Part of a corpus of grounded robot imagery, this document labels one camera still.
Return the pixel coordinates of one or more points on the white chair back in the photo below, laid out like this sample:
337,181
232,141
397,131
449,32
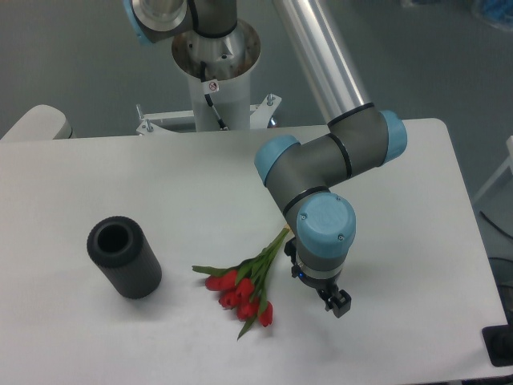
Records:
41,122

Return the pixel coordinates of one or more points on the blue plastic bag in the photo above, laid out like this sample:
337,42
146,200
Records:
497,13

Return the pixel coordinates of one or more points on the white furniture frame right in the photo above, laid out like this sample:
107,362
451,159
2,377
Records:
498,179

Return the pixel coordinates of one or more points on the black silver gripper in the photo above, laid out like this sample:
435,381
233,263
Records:
336,300

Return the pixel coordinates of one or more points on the red tulip bouquet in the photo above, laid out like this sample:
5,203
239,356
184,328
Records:
243,287

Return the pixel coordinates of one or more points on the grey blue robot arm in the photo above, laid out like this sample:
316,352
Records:
300,176

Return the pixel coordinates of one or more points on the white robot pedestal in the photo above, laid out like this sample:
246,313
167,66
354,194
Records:
218,72

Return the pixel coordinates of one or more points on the black ribbed cylinder vase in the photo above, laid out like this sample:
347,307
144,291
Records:
119,248

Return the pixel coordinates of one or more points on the black device at table corner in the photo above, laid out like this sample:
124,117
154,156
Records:
498,342

